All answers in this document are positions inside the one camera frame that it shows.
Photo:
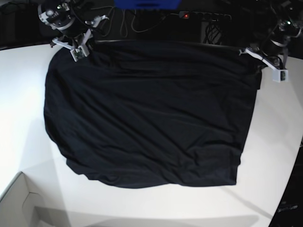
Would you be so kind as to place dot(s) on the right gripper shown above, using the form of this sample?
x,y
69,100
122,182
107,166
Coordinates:
x,y
75,34

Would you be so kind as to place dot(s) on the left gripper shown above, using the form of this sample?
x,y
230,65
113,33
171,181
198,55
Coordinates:
x,y
274,62

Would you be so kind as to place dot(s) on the dark navy t-shirt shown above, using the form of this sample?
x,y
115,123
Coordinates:
x,y
144,114

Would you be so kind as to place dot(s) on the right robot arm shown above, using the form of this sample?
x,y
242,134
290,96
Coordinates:
x,y
64,16

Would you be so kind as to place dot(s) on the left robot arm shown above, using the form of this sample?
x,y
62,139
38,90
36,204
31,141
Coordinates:
x,y
288,24

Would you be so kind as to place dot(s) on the blue box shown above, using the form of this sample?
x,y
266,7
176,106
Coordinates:
x,y
147,4

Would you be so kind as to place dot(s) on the white power strip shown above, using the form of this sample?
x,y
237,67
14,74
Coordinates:
x,y
207,16

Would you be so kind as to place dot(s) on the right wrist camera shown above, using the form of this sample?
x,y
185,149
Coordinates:
x,y
79,53

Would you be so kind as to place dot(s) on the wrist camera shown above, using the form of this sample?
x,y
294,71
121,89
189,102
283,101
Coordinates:
x,y
79,53
280,75

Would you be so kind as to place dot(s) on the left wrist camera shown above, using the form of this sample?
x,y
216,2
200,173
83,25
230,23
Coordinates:
x,y
280,75

